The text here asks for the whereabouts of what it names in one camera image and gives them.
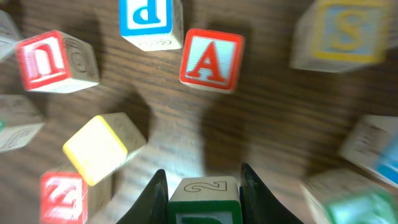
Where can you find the blue I block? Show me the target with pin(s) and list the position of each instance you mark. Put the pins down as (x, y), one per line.
(372, 145)

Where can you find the yellow S block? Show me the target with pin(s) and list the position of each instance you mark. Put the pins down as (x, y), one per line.
(339, 36)

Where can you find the green N block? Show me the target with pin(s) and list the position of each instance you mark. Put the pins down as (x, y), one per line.
(20, 121)

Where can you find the blue P block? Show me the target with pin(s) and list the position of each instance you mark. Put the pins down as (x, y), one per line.
(152, 25)

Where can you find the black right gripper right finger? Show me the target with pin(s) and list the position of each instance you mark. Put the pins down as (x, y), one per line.
(259, 205)

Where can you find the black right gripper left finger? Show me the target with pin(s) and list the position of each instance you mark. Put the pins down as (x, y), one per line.
(151, 206)

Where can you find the red E block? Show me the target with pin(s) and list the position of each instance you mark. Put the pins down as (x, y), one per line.
(65, 197)

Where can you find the green V block centre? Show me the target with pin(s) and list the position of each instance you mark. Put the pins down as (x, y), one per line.
(342, 196)

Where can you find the yellow block middle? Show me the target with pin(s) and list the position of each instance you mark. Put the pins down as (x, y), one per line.
(103, 145)

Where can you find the red A block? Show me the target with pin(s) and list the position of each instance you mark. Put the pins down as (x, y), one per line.
(212, 60)

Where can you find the green 7 block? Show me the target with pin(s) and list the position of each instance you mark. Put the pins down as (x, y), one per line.
(10, 35)

